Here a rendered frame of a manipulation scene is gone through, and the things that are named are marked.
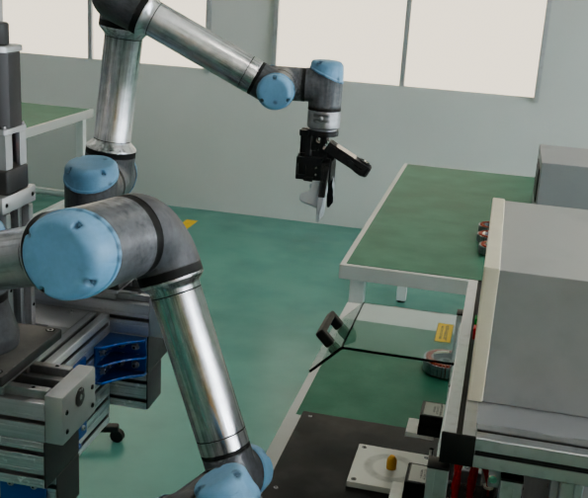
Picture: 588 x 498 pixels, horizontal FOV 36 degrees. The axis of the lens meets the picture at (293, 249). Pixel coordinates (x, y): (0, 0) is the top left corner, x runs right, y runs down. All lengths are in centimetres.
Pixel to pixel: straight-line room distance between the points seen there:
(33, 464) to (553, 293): 92
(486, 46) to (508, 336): 483
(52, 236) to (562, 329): 70
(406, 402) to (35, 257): 117
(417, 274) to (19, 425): 175
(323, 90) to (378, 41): 410
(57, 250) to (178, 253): 18
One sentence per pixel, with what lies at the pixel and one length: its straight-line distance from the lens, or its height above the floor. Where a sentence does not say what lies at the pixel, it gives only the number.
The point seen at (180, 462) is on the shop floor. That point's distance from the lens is 335.
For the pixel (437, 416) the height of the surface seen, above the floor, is 92.
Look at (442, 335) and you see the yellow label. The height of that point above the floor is 107.
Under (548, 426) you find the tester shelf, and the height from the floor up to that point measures 111.
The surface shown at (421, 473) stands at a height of 92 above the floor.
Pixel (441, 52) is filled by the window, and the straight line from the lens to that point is 610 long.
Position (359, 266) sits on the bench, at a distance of 310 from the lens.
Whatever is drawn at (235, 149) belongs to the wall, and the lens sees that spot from 645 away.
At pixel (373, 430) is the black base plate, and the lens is 199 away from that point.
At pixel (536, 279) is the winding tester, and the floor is 131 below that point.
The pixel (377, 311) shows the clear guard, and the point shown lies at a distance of 180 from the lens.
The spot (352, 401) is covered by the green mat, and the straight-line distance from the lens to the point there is 215.
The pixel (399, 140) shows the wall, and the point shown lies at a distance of 619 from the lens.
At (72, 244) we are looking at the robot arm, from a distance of 118.
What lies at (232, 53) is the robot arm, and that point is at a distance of 194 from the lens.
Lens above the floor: 170
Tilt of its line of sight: 17 degrees down
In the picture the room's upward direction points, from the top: 4 degrees clockwise
